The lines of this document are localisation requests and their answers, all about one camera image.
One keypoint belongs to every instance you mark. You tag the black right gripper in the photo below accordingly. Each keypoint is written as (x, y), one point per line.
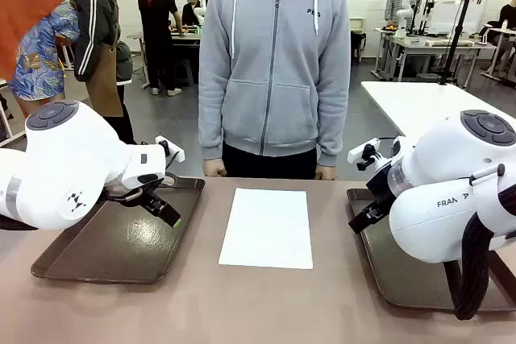
(383, 185)

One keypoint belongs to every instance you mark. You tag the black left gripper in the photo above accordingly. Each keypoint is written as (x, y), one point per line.
(149, 189)

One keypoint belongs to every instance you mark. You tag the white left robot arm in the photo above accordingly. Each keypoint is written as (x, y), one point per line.
(60, 154)

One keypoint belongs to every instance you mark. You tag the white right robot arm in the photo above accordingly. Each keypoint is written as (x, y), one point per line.
(435, 183)

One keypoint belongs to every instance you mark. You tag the grey-sleeved right forearm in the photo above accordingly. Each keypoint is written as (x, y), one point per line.
(211, 126)

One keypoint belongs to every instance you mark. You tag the grey-sleeved left forearm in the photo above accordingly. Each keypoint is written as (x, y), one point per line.
(334, 126)

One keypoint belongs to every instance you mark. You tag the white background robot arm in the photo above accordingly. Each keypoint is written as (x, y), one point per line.
(407, 9)

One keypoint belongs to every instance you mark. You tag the person's left hand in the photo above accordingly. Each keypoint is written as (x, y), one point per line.
(325, 173)

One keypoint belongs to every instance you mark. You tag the person's right hand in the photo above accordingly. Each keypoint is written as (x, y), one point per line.
(215, 168)

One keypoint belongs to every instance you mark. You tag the brown plastic serving tray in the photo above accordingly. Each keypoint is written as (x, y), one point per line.
(129, 247)
(407, 275)

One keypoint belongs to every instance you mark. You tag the white A4 paper stack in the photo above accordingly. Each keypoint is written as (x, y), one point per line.
(266, 231)

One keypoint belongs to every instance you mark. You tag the white rounded-corner table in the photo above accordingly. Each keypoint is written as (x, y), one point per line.
(407, 106)

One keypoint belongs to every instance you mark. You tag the grey round stool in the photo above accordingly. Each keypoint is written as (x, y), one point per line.
(186, 68)

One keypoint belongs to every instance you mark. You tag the person in grey hoodie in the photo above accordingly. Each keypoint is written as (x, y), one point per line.
(274, 78)

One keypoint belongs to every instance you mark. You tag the green-topped background table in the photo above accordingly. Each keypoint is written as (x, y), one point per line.
(187, 36)

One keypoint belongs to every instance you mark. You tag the white background work table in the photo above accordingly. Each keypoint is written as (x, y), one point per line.
(427, 44)

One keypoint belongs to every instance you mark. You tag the person in dark striped jacket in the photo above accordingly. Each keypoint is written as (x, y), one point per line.
(96, 38)

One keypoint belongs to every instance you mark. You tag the beige box cabinet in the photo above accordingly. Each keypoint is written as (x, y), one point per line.
(357, 25)

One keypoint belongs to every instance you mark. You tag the person in black red-print t-shirt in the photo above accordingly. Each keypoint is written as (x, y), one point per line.
(157, 17)

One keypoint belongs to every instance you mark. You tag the seated person in black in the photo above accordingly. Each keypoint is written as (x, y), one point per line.
(190, 11)

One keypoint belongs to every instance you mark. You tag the black tripod stand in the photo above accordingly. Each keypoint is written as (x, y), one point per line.
(459, 26)

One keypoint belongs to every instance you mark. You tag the white panel box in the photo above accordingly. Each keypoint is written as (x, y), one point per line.
(447, 17)

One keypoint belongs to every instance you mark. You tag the person in orange top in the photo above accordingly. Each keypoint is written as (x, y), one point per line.
(24, 9)

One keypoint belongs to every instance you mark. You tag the seated person at desk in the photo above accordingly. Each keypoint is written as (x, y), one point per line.
(508, 13)

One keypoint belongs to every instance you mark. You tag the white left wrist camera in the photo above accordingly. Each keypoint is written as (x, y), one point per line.
(177, 152)

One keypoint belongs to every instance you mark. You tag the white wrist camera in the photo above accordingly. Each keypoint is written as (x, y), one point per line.
(177, 152)
(359, 151)

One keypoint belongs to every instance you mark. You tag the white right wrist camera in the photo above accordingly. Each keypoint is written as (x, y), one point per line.
(359, 151)

